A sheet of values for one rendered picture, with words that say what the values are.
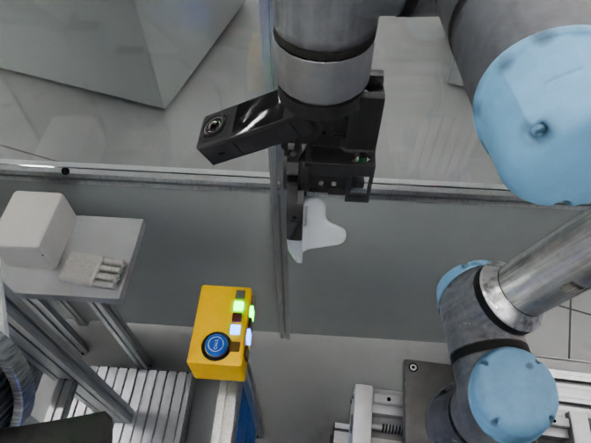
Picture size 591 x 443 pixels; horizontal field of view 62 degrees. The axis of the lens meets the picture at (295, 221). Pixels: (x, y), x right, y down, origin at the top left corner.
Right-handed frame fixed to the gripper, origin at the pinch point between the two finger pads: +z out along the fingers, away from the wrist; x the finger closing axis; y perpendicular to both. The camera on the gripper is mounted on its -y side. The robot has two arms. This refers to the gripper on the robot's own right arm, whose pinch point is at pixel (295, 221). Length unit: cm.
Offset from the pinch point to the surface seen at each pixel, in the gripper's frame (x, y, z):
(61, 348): 9, -60, 73
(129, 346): 28, -61, 122
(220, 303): 8.6, -15.1, 40.8
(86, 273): 23, -53, 60
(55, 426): -17.8, -33.4, 29.4
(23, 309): 9, -59, 52
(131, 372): 25, -64, 140
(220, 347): -0.6, -13.5, 39.8
